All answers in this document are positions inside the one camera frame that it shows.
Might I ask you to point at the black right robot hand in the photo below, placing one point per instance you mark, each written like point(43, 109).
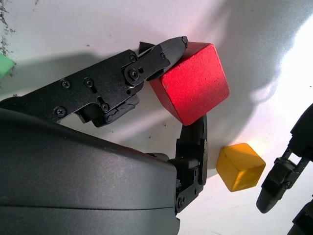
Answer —
point(73, 176)

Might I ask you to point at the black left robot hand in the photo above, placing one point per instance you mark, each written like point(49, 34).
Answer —
point(278, 178)

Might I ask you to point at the yellow wooden cube block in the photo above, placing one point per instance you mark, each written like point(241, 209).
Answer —
point(239, 169)

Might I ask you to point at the red wooden cube block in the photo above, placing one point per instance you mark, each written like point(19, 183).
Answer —
point(193, 85)

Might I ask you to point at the green wooden cube block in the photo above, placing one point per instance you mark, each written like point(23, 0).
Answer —
point(5, 67)

